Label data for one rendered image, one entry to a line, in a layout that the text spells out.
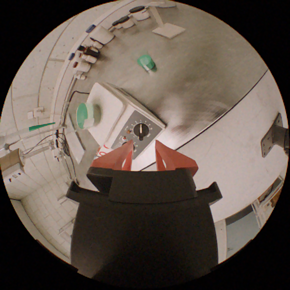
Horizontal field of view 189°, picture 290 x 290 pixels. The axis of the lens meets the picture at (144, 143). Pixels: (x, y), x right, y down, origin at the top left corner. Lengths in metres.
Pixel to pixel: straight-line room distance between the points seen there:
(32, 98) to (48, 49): 0.30
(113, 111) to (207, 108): 0.21
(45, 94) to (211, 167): 0.88
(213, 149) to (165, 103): 0.17
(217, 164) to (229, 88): 0.21
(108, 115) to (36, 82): 0.59
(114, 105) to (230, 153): 0.30
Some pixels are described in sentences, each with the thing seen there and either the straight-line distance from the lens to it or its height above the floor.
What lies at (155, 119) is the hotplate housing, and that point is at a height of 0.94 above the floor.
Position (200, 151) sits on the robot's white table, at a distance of 0.24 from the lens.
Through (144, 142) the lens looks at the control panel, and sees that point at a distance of 0.21.
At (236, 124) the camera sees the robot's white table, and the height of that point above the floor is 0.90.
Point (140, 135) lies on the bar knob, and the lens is 0.18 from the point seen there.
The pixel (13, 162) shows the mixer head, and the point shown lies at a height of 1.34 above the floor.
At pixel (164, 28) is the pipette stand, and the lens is 0.39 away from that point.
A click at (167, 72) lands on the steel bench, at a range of 0.25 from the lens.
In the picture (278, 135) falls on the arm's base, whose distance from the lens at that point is 0.39.
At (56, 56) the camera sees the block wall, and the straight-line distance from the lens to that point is 0.64.
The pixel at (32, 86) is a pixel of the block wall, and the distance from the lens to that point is 0.70.
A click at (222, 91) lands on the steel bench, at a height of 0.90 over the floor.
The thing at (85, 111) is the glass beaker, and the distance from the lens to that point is 0.17.
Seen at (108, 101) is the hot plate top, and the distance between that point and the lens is 0.19.
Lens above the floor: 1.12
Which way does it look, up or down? 62 degrees down
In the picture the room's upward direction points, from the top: 124 degrees counter-clockwise
